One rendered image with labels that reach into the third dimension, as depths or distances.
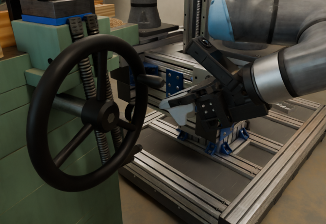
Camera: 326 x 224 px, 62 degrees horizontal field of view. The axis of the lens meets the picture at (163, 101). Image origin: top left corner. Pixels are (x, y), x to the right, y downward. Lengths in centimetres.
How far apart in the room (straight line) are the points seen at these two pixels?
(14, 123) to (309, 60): 54
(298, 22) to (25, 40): 49
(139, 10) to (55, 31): 72
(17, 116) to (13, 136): 4
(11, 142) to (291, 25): 56
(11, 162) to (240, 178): 95
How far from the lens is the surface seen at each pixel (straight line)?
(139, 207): 143
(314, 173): 182
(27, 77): 61
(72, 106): 54
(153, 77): 54
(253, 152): 148
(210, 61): 46
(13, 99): 61
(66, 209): 83
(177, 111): 52
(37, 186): 73
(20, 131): 64
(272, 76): 42
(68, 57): 42
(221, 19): 49
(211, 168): 133
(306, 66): 41
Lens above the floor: 105
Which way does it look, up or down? 26 degrees down
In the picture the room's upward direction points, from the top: straight up
